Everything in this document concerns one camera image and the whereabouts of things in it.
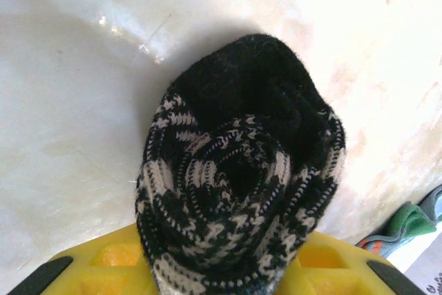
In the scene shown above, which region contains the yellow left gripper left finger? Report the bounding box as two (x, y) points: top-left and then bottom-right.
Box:
(6, 224), (163, 295)

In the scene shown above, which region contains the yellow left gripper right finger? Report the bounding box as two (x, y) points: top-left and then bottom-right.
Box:
(276, 231), (429, 295)

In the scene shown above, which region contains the blue green orange sock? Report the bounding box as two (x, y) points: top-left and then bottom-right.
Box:
(355, 184), (442, 258)

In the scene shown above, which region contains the black white striped sock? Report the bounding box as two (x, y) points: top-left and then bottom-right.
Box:
(134, 34), (347, 295)

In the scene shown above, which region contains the white paper sheet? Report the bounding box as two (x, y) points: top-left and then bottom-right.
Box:
(389, 231), (442, 295)

